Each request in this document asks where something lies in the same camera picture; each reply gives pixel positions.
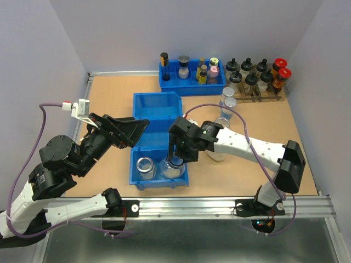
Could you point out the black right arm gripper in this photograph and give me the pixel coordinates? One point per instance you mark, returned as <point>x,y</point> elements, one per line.
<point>191,155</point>

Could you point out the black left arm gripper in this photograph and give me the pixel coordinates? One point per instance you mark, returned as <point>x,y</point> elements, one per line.
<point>128,130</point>

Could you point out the clear jar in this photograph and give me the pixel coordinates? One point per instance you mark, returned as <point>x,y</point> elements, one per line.
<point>169,171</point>
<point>218,157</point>
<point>223,122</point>

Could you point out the clear jar edge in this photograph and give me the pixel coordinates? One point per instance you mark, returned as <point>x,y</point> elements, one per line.
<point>146,168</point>

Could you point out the blue label jar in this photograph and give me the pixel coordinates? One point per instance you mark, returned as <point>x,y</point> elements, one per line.
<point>227,110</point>
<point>227,97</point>

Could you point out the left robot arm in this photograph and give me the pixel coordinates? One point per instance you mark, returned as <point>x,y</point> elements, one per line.
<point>28,219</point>

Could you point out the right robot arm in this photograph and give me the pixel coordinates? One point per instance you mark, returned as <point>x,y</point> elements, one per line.
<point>286,161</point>

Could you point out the blue condiment tray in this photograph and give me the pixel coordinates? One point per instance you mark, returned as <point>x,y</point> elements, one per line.
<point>190,86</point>

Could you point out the blue three-compartment bin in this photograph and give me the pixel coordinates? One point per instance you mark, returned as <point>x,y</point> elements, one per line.
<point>161,109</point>

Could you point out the yellow label sauce bottle front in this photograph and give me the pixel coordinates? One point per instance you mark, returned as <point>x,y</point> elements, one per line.
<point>203,75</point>

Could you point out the yellow label sauce bottle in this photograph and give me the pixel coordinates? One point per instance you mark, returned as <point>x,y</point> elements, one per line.
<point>203,75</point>
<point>200,64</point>

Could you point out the tall black cap bottle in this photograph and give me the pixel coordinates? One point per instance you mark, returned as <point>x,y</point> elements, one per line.
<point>165,66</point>

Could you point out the pink lid spice jar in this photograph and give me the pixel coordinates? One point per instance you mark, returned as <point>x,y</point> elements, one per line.
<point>212,75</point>

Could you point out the clear acrylic bottle rack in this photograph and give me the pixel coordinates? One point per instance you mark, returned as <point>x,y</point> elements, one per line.
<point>242,96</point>

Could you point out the black cap cruet front left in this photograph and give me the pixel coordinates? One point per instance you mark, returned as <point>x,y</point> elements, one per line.
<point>235,80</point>

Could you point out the black cap cruet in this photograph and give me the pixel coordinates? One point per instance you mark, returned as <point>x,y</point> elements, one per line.
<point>250,83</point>
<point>265,79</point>
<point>235,80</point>
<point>261,66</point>
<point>231,66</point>
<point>246,67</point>

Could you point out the yellow label sauce bottle back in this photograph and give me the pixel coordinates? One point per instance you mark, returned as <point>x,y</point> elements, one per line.
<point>200,64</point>

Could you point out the yellow lid spice jar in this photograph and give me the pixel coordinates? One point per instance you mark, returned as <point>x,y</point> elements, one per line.
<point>213,62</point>

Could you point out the black cap cruet back left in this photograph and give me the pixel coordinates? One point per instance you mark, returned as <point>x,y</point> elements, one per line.
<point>231,66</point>

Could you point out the black cap cruet front middle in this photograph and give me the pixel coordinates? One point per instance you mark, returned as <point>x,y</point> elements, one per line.
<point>250,83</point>

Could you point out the black cap cruet back middle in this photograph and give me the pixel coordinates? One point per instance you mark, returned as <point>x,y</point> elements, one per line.
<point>246,67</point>

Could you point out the black cap cruet front right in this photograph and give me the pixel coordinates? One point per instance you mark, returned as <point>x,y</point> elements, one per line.
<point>265,79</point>

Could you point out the black cap cruet back right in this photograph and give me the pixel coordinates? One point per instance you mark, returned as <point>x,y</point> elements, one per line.
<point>261,66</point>

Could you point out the red lid jar front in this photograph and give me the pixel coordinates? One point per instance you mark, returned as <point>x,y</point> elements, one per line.
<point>282,76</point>

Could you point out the red lid jar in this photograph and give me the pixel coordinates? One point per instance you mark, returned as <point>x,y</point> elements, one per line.
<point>282,76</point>
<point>278,64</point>

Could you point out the red lid jar back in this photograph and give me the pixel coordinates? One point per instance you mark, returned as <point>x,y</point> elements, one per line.
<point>278,64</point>

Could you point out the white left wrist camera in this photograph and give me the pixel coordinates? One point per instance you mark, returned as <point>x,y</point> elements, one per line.
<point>79,110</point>

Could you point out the aluminium left rail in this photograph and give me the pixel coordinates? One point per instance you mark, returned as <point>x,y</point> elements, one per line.
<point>79,125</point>

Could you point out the aluminium rail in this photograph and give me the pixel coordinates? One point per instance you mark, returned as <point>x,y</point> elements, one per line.
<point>79,125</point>
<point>221,208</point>

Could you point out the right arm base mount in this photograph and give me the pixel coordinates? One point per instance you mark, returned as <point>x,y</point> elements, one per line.
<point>262,216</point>

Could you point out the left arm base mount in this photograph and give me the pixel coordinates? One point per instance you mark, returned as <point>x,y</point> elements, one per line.
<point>118,209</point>

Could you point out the aluminium front rail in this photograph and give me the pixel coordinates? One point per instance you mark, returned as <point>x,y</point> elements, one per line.
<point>221,208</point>

